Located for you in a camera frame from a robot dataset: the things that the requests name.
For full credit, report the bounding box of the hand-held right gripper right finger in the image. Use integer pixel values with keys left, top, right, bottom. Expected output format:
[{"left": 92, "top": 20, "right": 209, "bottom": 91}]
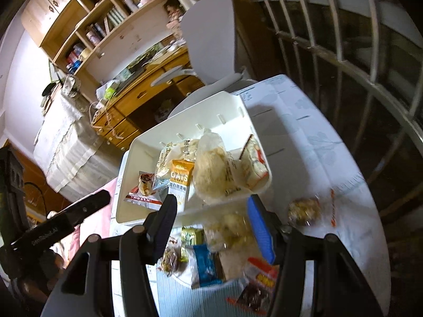
[{"left": 247, "top": 194, "right": 384, "bottom": 317}]

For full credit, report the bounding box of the clear packet of beige crackers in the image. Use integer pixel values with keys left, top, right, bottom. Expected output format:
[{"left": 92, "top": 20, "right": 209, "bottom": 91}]
[{"left": 155, "top": 140, "right": 200, "bottom": 190}]

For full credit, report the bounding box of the green white bag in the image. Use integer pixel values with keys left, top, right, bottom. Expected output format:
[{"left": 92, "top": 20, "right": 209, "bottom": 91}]
[{"left": 96, "top": 79, "right": 121, "bottom": 101}]

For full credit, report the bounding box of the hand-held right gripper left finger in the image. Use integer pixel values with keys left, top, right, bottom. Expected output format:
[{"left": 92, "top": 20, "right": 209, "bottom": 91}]
[{"left": 41, "top": 194, "right": 179, "bottom": 317}]

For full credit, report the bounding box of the clear bag of bread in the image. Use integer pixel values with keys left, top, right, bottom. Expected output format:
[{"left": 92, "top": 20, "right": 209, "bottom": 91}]
[{"left": 192, "top": 129, "right": 252, "bottom": 205}]

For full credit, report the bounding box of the clear pastry packet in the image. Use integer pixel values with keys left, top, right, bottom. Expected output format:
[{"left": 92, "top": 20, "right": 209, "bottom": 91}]
[{"left": 238, "top": 134, "right": 269, "bottom": 190}]

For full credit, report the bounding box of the nut print snack packet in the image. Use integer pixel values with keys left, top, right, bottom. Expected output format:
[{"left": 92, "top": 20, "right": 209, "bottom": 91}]
[{"left": 157, "top": 236, "right": 186, "bottom": 276}]

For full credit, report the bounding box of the curly white cable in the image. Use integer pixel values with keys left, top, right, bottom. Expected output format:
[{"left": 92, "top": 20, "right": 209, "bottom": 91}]
[{"left": 89, "top": 101, "right": 124, "bottom": 139}]

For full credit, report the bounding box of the clear packet of beige puffs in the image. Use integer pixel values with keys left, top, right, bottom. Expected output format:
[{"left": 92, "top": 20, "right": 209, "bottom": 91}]
[{"left": 203, "top": 213, "right": 256, "bottom": 253}]

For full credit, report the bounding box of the black flat pad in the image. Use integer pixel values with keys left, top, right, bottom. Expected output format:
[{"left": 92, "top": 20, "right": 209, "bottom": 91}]
[{"left": 117, "top": 66, "right": 149, "bottom": 88}]

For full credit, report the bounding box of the pink blanket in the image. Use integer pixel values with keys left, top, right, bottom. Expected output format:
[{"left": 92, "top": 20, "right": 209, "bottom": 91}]
[{"left": 59, "top": 176, "right": 119, "bottom": 271}]

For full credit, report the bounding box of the wooden desk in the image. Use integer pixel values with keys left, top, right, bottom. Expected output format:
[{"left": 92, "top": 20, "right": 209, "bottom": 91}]
[{"left": 88, "top": 44, "right": 205, "bottom": 151}]

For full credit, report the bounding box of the white orange oat bar packet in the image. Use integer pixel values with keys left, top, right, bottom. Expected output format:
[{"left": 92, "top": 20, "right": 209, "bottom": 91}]
[{"left": 168, "top": 159, "right": 195, "bottom": 213}]

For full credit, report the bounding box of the blue snack packet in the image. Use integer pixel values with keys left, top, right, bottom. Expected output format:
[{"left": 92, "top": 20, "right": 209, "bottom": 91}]
[{"left": 191, "top": 244, "right": 227, "bottom": 289}]

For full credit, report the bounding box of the grey office chair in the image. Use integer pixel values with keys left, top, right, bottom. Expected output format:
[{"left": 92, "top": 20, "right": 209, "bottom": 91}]
[{"left": 150, "top": 0, "right": 258, "bottom": 119}]

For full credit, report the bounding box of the red label dried fruit packet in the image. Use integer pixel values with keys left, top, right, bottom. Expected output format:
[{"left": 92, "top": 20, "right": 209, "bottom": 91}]
[{"left": 226, "top": 256, "right": 280, "bottom": 314}]

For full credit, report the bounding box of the dark printed box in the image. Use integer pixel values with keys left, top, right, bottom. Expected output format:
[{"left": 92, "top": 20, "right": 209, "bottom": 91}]
[{"left": 130, "top": 44, "right": 166, "bottom": 70}]

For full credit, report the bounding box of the white plastic storage bin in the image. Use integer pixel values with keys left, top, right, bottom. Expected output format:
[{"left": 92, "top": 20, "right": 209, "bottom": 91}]
[{"left": 112, "top": 91, "right": 273, "bottom": 225}]

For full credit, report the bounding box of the red white bun packet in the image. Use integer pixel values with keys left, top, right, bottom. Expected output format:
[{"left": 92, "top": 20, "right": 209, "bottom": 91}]
[{"left": 125, "top": 172, "right": 164, "bottom": 210}]

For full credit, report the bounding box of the metal window grille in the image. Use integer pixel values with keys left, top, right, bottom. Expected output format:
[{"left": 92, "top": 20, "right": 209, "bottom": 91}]
[{"left": 245, "top": 0, "right": 423, "bottom": 225}]

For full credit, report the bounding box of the row of books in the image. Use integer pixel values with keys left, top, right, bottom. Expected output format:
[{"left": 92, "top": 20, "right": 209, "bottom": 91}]
[{"left": 84, "top": 0, "right": 172, "bottom": 40}]

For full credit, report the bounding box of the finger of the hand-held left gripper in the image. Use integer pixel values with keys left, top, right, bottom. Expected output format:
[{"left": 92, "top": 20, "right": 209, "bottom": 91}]
[{"left": 61, "top": 190, "right": 111, "bottom": 228}]

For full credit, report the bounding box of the nut mix packet red strip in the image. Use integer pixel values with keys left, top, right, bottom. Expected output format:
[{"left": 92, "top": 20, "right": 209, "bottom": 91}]
[{"left": 287, "top": 188, "right": 339, "bottom": 228}]

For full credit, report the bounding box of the table with printed cloth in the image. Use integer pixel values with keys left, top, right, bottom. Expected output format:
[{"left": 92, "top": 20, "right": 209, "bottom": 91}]
[{"left": 109, "top": 74, "right": 392, "bottom": 317}]

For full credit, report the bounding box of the floral fabric bag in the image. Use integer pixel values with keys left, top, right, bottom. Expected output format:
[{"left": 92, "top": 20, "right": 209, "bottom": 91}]
[{"left": 63, "top": 74, "right": 83, "bottom": 98}]

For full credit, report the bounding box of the green snack packet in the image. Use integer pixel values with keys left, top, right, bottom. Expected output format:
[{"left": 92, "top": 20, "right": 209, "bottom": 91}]
[{"left": 181, "top": 226, "right": 205, "bottom": 250}]

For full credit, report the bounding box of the person's left hand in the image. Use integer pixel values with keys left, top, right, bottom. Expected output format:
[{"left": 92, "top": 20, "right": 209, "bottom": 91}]
[{"left": 15, "top": 251, "right": 65, "bottom": 307}]

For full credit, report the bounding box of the wooden bookshelf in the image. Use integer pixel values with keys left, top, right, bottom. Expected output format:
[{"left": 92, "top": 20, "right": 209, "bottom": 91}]
[{"left": 20, "top": 0, "right": 186, "bottom": 73}]

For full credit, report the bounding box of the doll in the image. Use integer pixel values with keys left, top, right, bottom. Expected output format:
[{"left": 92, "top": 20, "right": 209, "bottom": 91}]
[{"left": 163, "top": 0, "right": 186, "bottom": 30}]

